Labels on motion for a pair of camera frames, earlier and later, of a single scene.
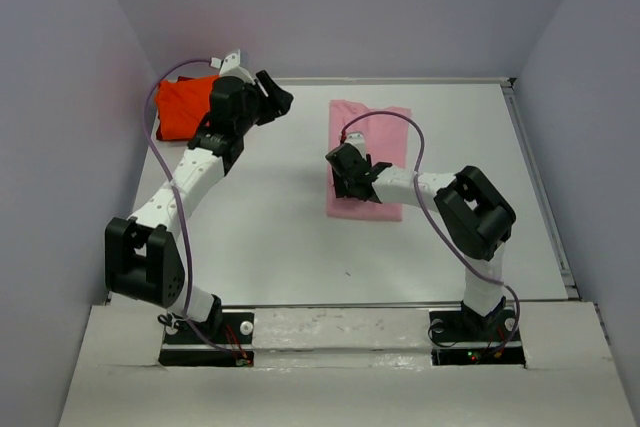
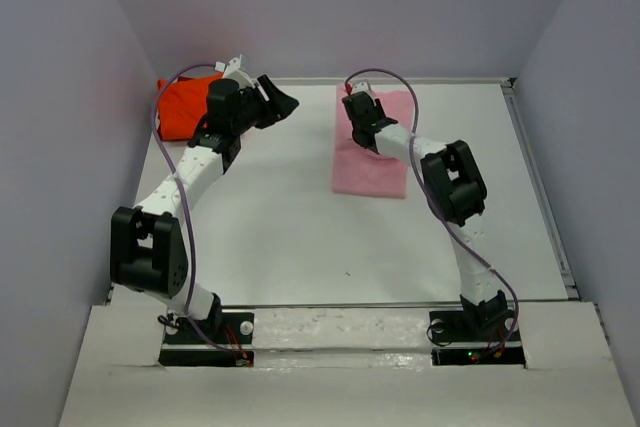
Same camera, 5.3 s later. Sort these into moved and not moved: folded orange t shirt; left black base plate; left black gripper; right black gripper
Moved: right black gripper
Not moved: folded orange t shirt; left black base plate; left black gripper
